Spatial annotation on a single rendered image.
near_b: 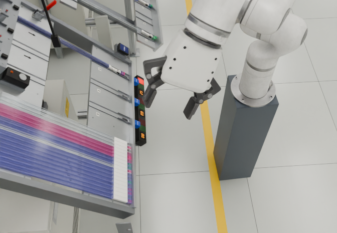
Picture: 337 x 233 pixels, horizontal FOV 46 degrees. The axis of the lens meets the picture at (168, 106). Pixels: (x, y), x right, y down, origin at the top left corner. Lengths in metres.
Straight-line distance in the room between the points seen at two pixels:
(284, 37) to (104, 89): 0.69
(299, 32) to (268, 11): 0.71
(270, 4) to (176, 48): 0.18
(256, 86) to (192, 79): 0.88
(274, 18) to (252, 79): 0.90
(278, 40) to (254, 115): 0.43
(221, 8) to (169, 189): 1.62
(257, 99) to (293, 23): 0.41
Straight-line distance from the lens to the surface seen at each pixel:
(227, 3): 0.69
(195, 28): 0.70
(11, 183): 1.18
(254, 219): 2.19
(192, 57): 0.72
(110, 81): 1.60
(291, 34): 1.38
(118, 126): 1.51
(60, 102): 1.79
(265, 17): 0.69
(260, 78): 1.57
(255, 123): 1.77
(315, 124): 2.57
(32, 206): 1.58
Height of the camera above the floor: 2.02
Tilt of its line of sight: 55 degrees down
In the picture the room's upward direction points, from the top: straight up
